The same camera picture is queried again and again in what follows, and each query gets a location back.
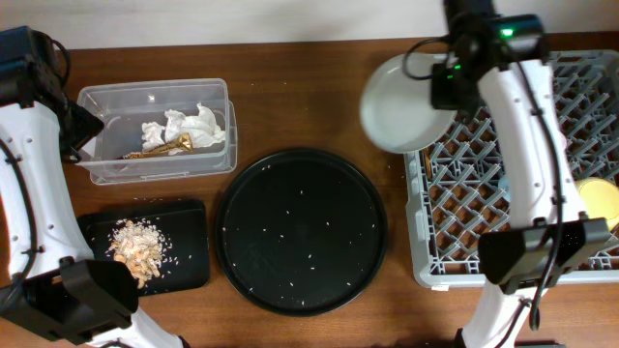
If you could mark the gold foil wrapper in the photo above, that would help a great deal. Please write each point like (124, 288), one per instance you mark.
(182, 143)

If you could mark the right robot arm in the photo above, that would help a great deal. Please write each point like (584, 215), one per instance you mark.
(503, 63)

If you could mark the wooden chopstick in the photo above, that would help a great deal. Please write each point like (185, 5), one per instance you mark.
(427, 158)

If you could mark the grey plate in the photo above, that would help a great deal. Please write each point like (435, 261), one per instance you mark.
(395, 110)

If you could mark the blue cup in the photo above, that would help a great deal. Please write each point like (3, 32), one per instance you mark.
(505, 185)

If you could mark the round black serving tray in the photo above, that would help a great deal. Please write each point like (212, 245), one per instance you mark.
(301, 232)

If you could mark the food scraps with rice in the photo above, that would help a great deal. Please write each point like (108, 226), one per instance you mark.
(142, 247)

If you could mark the black rectangular tray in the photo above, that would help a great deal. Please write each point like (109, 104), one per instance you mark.
(182, 225)

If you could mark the grey dishwasher rack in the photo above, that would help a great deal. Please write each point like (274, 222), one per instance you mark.
(447, 215)

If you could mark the white napkin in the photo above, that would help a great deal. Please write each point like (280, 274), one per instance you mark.
(202, 128)

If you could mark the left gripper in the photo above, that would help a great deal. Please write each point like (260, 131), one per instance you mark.
(87, 127)

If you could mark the small white napkin scrap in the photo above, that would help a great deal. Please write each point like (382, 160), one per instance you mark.
(151, 135)

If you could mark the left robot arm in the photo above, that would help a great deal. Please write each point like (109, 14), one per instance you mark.
(58, 290)

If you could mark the yellow bowl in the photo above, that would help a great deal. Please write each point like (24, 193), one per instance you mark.
(601, 199)

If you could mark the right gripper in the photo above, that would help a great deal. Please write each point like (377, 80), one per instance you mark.
(439, 98)

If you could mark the clear plastic storage bin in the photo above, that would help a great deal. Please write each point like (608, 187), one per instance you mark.
(125, 107)

